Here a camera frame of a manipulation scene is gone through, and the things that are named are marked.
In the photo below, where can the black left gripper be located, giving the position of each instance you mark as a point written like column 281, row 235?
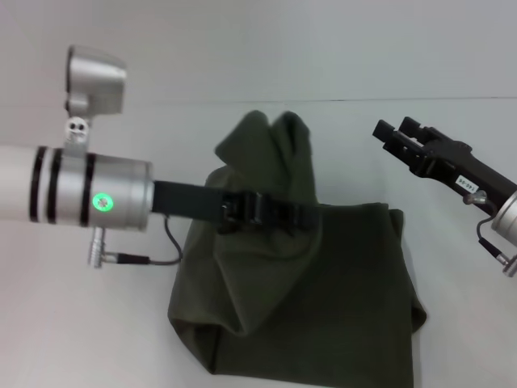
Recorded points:
column 186, row 200

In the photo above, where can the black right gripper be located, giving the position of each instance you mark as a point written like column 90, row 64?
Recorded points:
column 464, row 165

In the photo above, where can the dark green FREE t-shirt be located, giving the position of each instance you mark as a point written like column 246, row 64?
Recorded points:
column 282, row 283

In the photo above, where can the silver black wrist camera box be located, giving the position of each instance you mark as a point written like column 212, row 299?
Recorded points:
column 97, row 89

